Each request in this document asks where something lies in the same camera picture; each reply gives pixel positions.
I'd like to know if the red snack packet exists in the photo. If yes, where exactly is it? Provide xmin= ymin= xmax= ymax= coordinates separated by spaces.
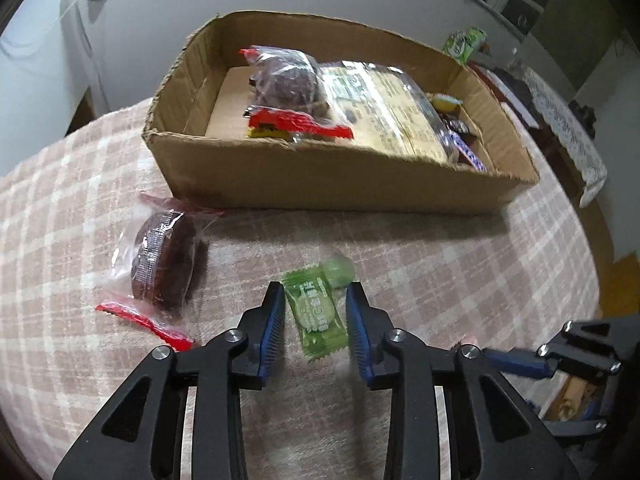
xmin=244 ymin=105 xmax=354 ymax=140

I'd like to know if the dark brown snack packet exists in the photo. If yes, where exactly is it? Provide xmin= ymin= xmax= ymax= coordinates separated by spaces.
xmin=440 ymin=115 xmax=483 ymax=136

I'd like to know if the green candy packet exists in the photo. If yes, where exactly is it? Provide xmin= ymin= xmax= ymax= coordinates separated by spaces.
xmin=281 ymin=246 xmax=357 ymax=362

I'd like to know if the cardboard box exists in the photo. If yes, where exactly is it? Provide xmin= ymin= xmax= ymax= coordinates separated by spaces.
xmin=141 ymin=10 xmax=541 ymax=216

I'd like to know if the white framed cabinet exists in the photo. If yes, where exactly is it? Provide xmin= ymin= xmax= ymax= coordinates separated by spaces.
xmin=487 ymin=0 xmax=640 ymax=106

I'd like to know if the large clear snack bag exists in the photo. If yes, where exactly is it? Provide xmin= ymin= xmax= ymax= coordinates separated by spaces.
xmin=310 ymin=60 xmax=463 ymax=163

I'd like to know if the chocolate pie clear red packet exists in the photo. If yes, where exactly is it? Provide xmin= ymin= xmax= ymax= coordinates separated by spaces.
xmin=240 ymin=45 xmax=331 ymax=113
xmin=95 ymin=191 xmax=226 ymax=352

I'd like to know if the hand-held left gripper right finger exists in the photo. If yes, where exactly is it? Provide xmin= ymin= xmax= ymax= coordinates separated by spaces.
xmin=345 ymin=281 xmax=581 ymax=480

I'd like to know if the green white pack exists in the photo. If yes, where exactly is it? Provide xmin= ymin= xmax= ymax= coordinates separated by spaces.
xmin=442 ymin=27 xmax=488 ymax=66

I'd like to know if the white lace cloth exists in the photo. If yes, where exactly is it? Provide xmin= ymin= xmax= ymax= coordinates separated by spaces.
xmin=522 ymin=67 xmax=608 ymax=208

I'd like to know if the chocolate bar blue white label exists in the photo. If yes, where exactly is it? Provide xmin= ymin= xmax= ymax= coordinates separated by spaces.
xmin=445 ymin=130 xmax=488 ymax=171

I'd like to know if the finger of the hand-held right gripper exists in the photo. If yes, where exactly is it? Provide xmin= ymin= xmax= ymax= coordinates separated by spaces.
xmin=482 ymin=317 xmax=640 ymax=381
xmin=544 ymin=416 xmax=610 ymax=450

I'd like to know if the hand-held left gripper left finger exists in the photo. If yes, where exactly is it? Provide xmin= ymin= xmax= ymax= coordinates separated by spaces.
xmin=52 ymin=281 xmax=287 ymax=480

